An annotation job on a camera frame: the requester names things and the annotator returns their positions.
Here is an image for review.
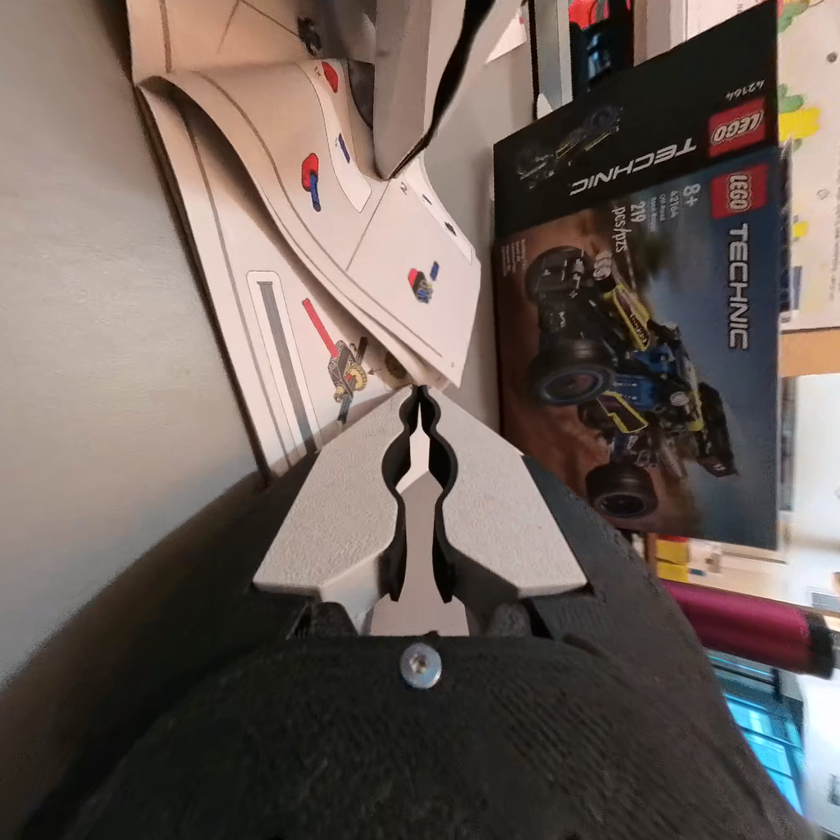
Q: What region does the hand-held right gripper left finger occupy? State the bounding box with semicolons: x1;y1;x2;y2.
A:
251;386;421;603

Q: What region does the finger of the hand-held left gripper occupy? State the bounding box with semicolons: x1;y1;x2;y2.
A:
333;0;501;181

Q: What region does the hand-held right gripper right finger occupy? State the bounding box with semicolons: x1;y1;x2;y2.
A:
423;386;588;603

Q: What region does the instruction booklet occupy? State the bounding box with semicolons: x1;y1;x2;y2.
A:
125;0;485;479

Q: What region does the toy buggy set box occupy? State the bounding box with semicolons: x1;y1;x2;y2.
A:
492;0;790;552

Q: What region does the silver flat panel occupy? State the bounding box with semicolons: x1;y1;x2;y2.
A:
528;0;576;122

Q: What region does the red plastic object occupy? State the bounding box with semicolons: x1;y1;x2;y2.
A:
567;0;632;28

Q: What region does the maroon metal bottle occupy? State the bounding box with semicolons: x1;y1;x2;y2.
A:
661;579;836;678

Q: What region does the paper sheet with brick pictures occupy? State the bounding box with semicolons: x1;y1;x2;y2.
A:
776;0;840;329

